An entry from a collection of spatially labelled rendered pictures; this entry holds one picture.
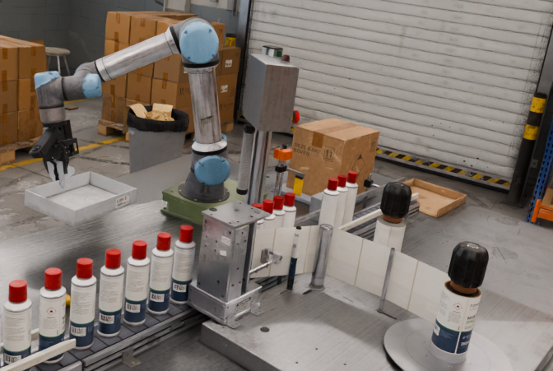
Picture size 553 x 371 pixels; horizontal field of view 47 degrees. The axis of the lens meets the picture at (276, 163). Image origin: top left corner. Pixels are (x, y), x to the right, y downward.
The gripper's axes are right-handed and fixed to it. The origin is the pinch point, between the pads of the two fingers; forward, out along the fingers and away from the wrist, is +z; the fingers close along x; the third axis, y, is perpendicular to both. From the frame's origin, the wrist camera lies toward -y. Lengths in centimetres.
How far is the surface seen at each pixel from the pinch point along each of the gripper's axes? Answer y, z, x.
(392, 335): -7, 35, -106
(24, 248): -16.5, 15.2, 1.8
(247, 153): 11, -8, -62
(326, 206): 41, 17, -74
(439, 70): 461, 10, -39
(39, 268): -23.5, 18.0, -10.2
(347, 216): 54, 24, -77
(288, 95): 12, -24, -76
